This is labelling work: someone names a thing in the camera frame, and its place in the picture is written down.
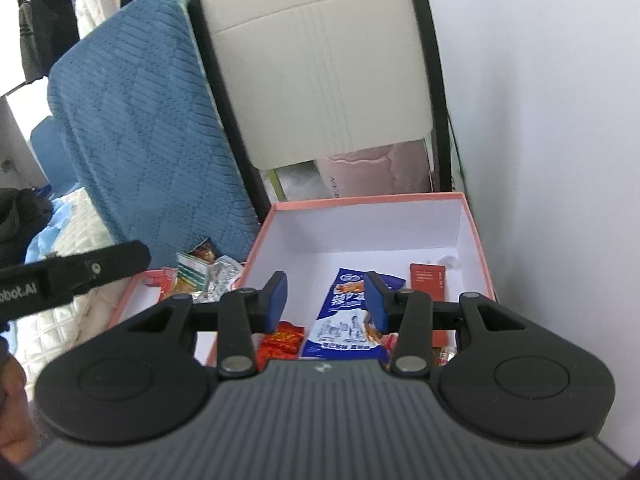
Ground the dark red packet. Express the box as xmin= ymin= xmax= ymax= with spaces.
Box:
xmin=408 ymin=262 xmax=447 ymax=304

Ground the blue quilted chair cover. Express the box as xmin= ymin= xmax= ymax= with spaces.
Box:
xmin=47 ymin=0 xmax=262 ymax=269

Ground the cream chair with black frame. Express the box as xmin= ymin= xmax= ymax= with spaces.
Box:
xmin=187 ymin=0 xmax=454 ymax=226

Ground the small red snack packet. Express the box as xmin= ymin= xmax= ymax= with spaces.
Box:
xmin=256 ymin=320 xmax=306 ymax=372

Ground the light blue cloth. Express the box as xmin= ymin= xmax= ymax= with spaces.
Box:
xmin=25 ymin=195 xmax=83 ymax=263

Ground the person's left hand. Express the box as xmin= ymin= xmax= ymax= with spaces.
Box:
xmin=0 ymin=352 xmax=40 ymax=463

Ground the cream quilted bedspread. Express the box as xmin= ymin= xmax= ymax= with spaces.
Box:
xmin=10 ymin=195 xmax=136 ymax=376

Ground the clear silver snack packet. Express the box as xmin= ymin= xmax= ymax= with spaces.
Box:
xmin=192 ymin=254 xmax=245 ymax=305

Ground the blue white snack packet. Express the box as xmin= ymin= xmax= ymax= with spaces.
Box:
xmin=299 ymin=266 xmax=407 ymax=362

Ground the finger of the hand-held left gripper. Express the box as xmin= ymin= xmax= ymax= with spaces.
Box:
xmin=84 ymin=240 xmax=152 ymax=288

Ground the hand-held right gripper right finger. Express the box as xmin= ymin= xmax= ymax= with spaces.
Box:
xmin=364 ymin=271 xmax=531 ymax=377

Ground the black hanging garment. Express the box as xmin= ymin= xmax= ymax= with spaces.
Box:
xmin=17 ymin=0 xmax=81 ymax=83

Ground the green label snack packet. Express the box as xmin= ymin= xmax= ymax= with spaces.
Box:
xmin=175 ymin=251 xmax=212 ymax=295

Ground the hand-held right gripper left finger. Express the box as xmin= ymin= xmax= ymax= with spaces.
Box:
xmin=120 ymin=271 xmax=288 ymax=378

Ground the pink cardboard box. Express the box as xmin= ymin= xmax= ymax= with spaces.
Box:
xmin=205 ymin=191 xmax=496 ymax=367

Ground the dark jacket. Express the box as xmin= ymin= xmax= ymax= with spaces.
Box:
xmin=0 ymin=187 xmax=55 ymax=266

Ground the dark brown snack packet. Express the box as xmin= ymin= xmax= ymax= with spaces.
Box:
xmin=188 ymin=236 xmax=218 ymax=264

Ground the red orange snack packet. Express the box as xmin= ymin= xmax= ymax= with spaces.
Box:
xmin=144 ymin=268 xmax=179 ymax=295

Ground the pink bag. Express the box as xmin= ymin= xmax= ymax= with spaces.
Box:
xmin=315 ymin=141 xmax=432 ymax=200

